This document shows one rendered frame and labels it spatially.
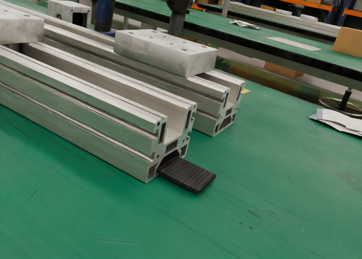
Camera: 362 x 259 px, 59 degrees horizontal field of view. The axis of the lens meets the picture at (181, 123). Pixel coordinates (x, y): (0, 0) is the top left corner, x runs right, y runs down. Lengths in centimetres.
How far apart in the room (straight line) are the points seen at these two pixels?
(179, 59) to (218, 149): 16
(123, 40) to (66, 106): 21
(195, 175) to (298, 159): 21
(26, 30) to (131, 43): 17
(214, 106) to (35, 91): 27
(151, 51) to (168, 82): 6
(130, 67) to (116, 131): 25
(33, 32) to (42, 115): 18
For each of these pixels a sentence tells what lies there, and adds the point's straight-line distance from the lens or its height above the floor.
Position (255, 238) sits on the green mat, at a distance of 37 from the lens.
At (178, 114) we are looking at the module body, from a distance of 43.
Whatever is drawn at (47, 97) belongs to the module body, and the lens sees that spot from 48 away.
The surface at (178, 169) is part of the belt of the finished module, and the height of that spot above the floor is 79.
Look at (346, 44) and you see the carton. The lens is 236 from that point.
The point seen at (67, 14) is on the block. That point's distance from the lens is 108.
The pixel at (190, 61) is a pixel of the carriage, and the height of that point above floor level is 89.
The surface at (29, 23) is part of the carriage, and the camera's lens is 61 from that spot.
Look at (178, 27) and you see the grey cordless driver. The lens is 83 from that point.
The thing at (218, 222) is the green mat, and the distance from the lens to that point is 37.
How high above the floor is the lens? 101
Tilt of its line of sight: 24 degrees down
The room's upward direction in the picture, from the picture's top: 12 degrees clockwise
